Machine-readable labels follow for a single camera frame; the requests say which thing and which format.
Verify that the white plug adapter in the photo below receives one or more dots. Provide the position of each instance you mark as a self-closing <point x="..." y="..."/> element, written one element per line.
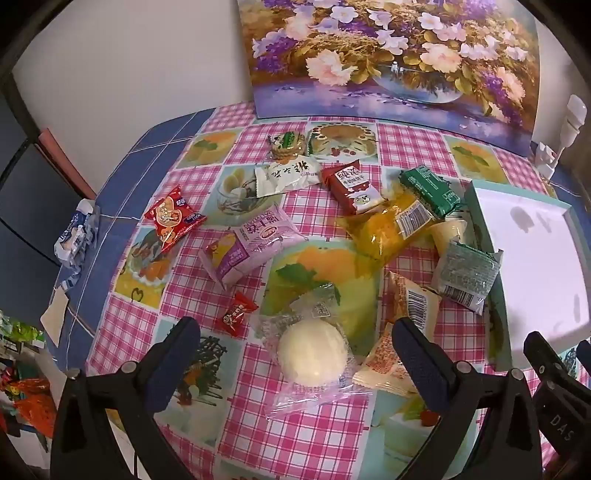
<point x="571" y="120"/>

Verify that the dark cabinet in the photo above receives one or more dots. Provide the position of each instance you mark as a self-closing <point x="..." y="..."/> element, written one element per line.
<point x="27" y="207"/>

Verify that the orange red plastic bag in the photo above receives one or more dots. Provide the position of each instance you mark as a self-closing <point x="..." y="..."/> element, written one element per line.
<point x="32" y="397"/>

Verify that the red heart print snack packet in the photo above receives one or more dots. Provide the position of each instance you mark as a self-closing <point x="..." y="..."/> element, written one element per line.
<point x="171" y="221"/>

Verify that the white box with teal rim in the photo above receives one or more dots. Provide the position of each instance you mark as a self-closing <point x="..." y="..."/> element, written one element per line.
<point x="531" y="258"/>

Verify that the blue white tissue pack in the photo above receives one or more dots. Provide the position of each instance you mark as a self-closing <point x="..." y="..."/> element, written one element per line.
<point x="74" y="235"/>

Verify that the dark green snack packet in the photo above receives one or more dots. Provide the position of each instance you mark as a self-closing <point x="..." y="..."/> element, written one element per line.
<point x="429" y="189"/>

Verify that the clear cookie packet green print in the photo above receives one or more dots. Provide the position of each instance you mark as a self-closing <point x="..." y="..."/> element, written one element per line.
<point x="286" y="145"/>

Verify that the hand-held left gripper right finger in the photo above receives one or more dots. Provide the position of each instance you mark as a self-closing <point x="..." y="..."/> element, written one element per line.
<point x="418" y="364"/>

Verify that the white paper sheet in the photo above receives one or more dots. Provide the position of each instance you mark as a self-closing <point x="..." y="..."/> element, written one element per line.
<point x="54" y="316"/>

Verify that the green packets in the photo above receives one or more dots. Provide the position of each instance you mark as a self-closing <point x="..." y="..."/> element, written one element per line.
<point x="14" y="330"/>

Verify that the white power strip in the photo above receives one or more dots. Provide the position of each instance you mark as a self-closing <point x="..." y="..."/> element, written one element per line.
<point x="545" y="157"/>

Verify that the small red candy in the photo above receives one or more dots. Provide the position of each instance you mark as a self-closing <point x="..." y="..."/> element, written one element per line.
<point x="236" y="314"/>

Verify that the yellow bread packet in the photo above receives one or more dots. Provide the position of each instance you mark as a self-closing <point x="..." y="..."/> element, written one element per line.
<point x="383" y="230"/>

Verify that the white snack packet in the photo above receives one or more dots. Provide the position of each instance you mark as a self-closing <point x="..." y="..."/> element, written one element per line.
<point x="286" y="177"/>

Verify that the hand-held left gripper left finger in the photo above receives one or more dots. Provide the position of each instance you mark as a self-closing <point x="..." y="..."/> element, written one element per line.
<point x="173" y="362"/>

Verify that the red brown board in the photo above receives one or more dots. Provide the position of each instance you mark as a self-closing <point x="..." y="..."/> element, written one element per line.
<point x="60" y="152"/>

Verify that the dark red biscuit packet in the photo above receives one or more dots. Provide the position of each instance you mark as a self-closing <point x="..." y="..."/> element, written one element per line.
<point x="348" y="182"/>

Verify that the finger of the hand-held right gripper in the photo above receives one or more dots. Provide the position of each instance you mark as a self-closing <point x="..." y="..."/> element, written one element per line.
<point x="584" y="355"/>
<point x="547" y="357"/>

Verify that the pink checked printed tablecloth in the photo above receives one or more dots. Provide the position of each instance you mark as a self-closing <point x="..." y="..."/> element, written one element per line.
<point x="138" y="332"/>

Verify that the grey green snack packet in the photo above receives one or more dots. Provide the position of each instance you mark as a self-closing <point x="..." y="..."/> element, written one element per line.
<point x="466" y="277"/>

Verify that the flower painting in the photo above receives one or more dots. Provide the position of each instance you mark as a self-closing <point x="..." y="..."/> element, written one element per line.
<point x="369" y="55"/>

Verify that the cream orange snack packet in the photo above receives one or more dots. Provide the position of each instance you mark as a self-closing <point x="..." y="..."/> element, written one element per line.
<point x="383" y="364"/>

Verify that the white bun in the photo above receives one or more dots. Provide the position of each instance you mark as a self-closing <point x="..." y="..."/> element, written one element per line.
<point x="311" y="353"/>

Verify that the pink purple snack packet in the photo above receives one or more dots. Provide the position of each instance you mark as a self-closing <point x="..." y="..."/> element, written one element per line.
<point x="254" y="244"/>

